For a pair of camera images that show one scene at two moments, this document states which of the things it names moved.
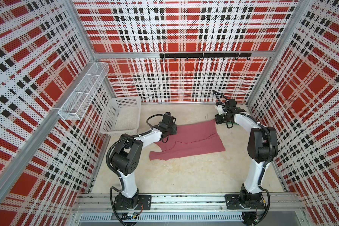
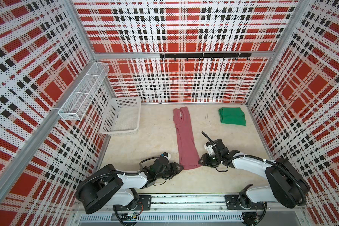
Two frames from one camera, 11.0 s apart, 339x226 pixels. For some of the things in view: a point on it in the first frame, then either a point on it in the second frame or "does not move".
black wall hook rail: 205,55 does not move
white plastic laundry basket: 122,116 does not move
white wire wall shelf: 76,104 does not move
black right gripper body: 222,118 -> 211,161
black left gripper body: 172,130 -> 169,172
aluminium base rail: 105,202 does not move
